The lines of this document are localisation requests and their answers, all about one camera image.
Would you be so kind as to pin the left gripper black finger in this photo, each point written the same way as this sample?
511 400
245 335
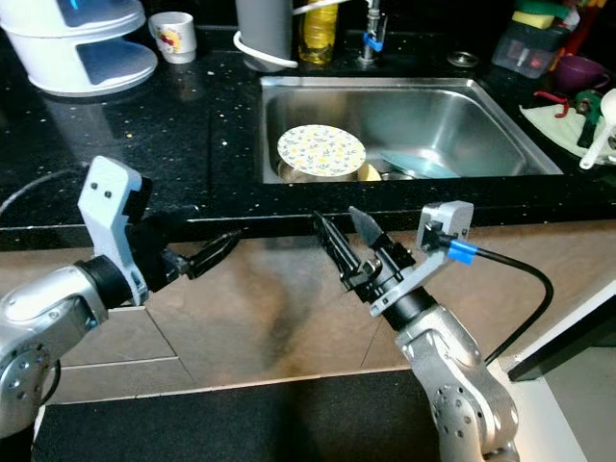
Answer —
186 267
219 248

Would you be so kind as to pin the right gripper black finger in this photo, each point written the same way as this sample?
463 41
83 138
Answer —
368 229
335 248

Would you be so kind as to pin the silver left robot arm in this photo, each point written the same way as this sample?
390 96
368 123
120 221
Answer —
38 327

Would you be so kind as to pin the teal plate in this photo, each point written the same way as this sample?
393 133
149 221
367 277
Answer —
419 166

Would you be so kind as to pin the white yellow floral plate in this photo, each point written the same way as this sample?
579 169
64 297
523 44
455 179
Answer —
320 149

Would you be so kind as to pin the stainless steel sink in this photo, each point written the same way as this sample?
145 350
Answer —
433 120

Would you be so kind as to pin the metal faucet with blue tape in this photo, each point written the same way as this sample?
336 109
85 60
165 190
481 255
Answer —
370 43

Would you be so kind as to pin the yellow oil bottle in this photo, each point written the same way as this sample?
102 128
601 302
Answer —
318 38

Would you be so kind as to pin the white printed mug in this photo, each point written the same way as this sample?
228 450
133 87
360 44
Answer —
173 38

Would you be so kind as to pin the black cabinet with white edge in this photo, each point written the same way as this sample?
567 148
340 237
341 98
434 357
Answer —
577 337

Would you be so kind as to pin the pale green cloth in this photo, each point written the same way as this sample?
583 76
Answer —
553 123

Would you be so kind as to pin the white two-tier round rack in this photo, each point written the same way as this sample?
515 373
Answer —
58 53

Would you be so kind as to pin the tall grey cylinder appliance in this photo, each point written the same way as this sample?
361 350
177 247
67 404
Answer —
262 24

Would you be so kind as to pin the clear plastic container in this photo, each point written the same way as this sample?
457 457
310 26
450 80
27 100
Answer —
529 53

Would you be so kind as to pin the white plastic spoon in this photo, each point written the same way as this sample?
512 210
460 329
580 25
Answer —
599 144

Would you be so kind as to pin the dark green tool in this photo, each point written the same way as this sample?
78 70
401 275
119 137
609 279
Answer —
589 115

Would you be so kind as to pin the purple cup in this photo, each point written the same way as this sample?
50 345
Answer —
580 72

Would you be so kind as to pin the yellow green sponge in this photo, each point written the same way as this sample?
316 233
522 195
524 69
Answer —
531 17

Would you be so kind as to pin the red plastic item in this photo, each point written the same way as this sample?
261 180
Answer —
580 27

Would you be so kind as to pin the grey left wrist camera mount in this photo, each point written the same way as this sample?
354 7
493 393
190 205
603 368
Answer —
108 197

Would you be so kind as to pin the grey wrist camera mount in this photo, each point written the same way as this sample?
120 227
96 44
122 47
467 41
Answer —
108 197
443 223

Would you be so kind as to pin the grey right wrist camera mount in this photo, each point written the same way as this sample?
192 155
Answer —
443 223

